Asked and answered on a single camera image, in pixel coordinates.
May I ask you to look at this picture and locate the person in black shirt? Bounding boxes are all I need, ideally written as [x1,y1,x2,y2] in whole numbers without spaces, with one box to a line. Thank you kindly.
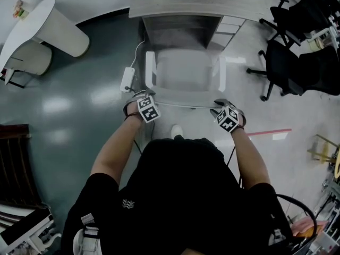
[60,138,294,255]

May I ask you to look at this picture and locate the person's left forearm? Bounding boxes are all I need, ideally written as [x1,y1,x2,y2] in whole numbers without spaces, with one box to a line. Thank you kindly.
[90,112,146,189]

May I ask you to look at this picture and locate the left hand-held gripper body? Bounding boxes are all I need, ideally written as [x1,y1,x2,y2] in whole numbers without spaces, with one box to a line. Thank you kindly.
[123,89,162,124]

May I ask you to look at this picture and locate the white power strip cable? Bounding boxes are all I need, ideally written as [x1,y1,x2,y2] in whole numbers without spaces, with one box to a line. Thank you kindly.
[131,39,146,69]

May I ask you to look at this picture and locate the person's white shoe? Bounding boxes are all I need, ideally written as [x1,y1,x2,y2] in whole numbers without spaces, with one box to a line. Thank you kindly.
[171,124,184,140]

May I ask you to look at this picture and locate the white power strip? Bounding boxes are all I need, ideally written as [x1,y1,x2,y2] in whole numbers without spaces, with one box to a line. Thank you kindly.
[120,66,136,94]

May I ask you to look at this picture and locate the white harness strap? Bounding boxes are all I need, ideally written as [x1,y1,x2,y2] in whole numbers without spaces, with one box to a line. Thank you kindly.
[72,213,103,255]

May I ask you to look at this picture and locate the white curved bar table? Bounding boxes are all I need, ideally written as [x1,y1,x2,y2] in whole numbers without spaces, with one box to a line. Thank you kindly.
[0,0,91,77]

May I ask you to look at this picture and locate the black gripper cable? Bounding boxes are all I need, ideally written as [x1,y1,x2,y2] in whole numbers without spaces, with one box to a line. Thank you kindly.
[133,139,145,154]
[225,145,236,167]

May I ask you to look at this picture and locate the grey wooden desk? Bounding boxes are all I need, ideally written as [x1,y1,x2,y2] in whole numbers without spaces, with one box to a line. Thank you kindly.
[128,0,269,50]

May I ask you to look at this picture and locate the yellow wooden frame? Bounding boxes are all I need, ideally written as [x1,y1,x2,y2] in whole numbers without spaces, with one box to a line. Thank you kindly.
[307,133,340,181]

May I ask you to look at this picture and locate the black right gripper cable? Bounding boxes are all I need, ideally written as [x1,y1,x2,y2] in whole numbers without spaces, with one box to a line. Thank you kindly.
[225,145,236,167]

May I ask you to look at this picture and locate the black mesh office chair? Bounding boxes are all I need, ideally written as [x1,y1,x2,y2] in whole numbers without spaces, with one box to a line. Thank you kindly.
[258,0,336,47]
[246,39,340,103]

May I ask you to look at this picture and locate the person's right forearm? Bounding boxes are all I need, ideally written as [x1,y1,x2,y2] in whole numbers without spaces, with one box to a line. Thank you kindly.
[230,126,271,191]

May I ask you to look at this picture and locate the grey and white chair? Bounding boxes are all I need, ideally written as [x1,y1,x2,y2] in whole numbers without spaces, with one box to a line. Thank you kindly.
[144,48,227,109]

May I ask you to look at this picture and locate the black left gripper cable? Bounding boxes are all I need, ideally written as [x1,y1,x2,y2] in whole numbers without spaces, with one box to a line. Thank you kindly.
[133,139,145,154]

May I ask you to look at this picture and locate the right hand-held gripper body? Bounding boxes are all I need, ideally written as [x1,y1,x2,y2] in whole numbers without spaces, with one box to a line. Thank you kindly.
[212,101,247,134]

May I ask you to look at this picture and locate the thick black looped cable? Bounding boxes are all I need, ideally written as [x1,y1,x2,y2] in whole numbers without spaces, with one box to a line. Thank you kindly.
[275,193,319,239]

